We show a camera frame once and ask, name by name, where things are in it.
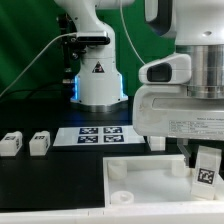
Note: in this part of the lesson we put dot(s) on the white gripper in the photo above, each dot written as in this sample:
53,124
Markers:
167,111

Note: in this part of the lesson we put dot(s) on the white square table top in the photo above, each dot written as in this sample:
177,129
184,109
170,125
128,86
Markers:
147,179

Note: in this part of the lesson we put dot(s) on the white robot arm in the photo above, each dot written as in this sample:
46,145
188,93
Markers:
197,26

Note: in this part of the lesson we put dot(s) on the white L-shaped obstacle fence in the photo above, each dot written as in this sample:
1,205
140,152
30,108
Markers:
193,212

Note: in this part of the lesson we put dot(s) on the white sheet with tags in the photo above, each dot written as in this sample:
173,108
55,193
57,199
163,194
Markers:
97,135

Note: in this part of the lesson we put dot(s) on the black stand behind robot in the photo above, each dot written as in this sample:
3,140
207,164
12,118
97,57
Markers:
70,51

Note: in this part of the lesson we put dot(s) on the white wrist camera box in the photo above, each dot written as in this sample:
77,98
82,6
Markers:
171,70

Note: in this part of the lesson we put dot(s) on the black camera on base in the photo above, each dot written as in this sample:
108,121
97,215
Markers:
93,38

